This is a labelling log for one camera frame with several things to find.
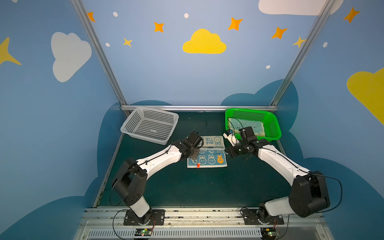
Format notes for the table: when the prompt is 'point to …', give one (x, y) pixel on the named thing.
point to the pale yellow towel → (236, 124)
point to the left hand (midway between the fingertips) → (194, 151)
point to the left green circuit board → (143, 232)
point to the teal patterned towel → (211, 154)
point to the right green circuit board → (268, 233)
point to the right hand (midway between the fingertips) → (228, 148)
